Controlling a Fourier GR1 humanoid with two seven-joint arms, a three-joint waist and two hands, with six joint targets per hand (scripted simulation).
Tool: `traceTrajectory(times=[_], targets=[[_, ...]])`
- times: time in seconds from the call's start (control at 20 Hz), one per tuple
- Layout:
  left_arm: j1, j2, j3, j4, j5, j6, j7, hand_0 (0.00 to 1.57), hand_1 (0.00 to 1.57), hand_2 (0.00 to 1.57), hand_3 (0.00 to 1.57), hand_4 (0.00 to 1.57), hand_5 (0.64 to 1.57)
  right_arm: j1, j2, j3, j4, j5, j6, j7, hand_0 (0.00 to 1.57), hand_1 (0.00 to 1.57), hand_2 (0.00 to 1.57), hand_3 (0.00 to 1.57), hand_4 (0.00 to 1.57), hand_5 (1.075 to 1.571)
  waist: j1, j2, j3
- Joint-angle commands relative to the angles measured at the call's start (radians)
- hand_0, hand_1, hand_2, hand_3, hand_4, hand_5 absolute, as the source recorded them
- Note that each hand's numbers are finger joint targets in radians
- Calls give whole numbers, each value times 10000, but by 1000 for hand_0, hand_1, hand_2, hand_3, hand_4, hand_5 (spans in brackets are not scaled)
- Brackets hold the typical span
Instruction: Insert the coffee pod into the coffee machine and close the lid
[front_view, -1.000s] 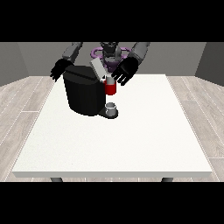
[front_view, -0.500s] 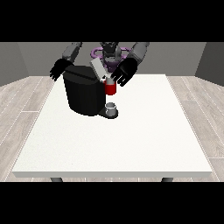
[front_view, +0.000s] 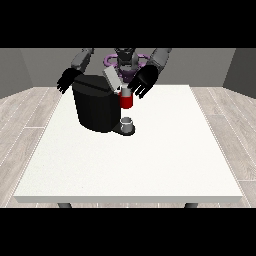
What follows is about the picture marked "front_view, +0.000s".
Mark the dark table leg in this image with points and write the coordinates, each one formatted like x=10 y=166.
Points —
x=191 y=205
x=64 y=205

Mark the small grey cup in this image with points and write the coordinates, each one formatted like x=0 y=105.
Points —
x=127 y=124

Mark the pale grey machine lid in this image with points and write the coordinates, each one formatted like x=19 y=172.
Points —
x=112 y=78

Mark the grey robot trunk purple rings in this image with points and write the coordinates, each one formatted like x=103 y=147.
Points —
x=126 y=61

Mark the black coffee machine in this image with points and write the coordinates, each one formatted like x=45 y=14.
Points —
x=95 y=105

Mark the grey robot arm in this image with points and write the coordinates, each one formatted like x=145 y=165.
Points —
x=159 y=58
x=81 y=60

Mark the red pod holder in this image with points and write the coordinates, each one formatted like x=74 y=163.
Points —
x=126 y=101

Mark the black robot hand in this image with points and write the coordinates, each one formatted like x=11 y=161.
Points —
x=146 y=78
x=69 y=78

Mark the small grey coffee pod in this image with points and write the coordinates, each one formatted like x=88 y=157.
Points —
x=124 y=90

